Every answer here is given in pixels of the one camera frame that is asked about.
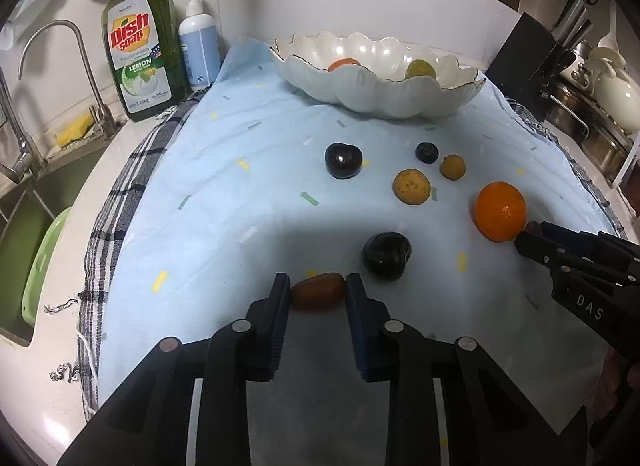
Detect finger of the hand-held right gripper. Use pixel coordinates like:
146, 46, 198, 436
526, 220, 632, 253
515, 231, 583, 277

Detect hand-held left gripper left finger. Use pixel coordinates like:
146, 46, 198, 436
55, 273, 292, 466

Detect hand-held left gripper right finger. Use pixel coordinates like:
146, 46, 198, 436
345, 273, 591, 466

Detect brown oval date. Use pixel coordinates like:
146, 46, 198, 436
291, 272, 347, 311

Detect large orange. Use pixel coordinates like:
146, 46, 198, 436
474, 181, 528, 243

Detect dark purple plum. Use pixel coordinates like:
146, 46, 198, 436
362, 232, 412, 281
325, 143, 364, 179

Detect yellow-brown speckled round fruit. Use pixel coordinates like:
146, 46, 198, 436
392, 169, 432, 205

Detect white scalloped ceramic bowl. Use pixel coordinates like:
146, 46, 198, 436
269, 30, 487, 120

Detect person's right hand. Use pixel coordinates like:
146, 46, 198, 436
590, 346, 640, 452

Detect steel cooking pot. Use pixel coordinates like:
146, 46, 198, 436
544, 80, 640, 187

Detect small tan longan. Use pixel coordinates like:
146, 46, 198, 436
440, 155, 467, 180

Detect light blue printed cloth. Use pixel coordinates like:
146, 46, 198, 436
97, 36, 628, 412

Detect white ceramic teapot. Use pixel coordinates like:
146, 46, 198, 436
574, 36, 640, 135

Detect black knife block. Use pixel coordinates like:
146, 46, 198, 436
485, 10, 577, 102

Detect grey checkered towel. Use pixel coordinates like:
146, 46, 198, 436
75, 96, 630, 422

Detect green round fruit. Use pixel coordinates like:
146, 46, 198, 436
404, 59, 437, 80

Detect light green plastic tray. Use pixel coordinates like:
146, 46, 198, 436
20, 206, 74, 343

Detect white pump bottle blue label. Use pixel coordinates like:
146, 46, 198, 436
178, 0, 222, 92

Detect steel kitchen sink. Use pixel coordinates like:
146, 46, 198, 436
0, 143, 103, 349

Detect yellow sponge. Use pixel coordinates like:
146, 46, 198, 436
55, 113, 96, 147

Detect green dish soap bottle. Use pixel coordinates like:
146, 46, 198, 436
101, 0, 187, 123

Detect steel sink faucet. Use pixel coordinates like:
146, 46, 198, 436
0, 66, 47, 185

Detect steel gooseneck faucet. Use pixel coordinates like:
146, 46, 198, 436
18, 20, 119, 140

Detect steel knife handles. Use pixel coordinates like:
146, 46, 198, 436
550, 0, 596, 49

